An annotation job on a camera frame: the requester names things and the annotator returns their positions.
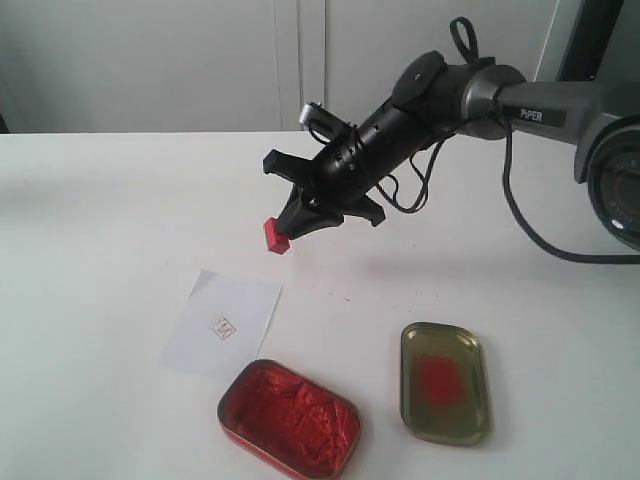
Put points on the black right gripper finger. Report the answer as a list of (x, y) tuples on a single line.
[(305, 221), (295, 202)]

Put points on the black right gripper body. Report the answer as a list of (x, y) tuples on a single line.
[(338, 178)]

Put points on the red stamp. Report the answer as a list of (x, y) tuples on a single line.
[(276, 242)]

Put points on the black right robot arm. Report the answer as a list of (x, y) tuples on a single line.
[(433, 101)]

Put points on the red ink tin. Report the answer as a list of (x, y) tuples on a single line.
[(289, 421)]

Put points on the white paper sheet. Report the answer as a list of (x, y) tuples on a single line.
[(222, 326)]

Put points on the gold tin lid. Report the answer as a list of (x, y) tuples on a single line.
[(444, 393)]

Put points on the white cabinet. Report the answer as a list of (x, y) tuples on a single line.
[(165, 66)]

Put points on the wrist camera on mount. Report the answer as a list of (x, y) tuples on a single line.
[(322, 125)]

